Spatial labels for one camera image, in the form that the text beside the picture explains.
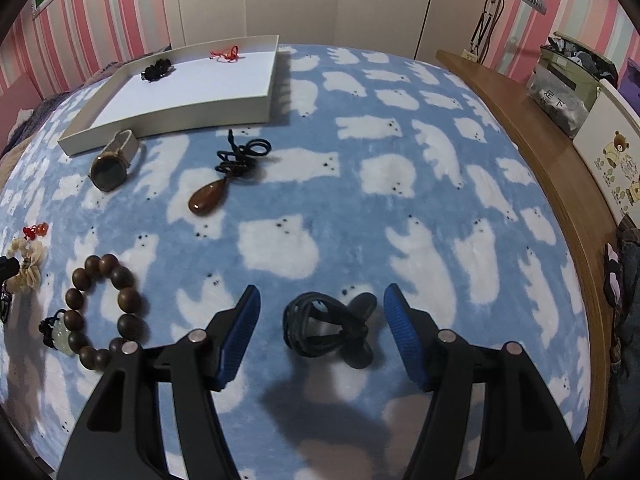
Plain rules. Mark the red gourd charm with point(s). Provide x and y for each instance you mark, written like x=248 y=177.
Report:
x=35 y=231

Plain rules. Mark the blue polar bear blanket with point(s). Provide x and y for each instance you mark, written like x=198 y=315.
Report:
x=382 y=171

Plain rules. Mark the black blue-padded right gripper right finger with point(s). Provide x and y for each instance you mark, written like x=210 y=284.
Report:
x=524 y=435

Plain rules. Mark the black beaded scrunchie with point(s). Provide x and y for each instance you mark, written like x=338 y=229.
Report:
x=157 y=71

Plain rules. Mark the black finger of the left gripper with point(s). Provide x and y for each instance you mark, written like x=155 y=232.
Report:
x=9 y=268

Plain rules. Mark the wooden bed footboard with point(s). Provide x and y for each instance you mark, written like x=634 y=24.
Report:
x=579 y=207

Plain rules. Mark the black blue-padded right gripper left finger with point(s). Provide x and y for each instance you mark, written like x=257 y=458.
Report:
x=118 y=434

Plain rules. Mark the white shallow jewelry tray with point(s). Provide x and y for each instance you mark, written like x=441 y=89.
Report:
x=219 y=83

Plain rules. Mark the green fabric storage box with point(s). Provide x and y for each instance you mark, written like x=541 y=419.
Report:
x=578 y=67

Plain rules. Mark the white bear storage box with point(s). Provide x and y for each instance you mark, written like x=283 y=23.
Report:
x=608 y=143

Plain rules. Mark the white wardrobe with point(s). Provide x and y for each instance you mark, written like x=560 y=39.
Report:
x=410 y=28

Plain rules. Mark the grey plastic bag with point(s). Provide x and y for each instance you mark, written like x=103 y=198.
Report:
x=558 y=101

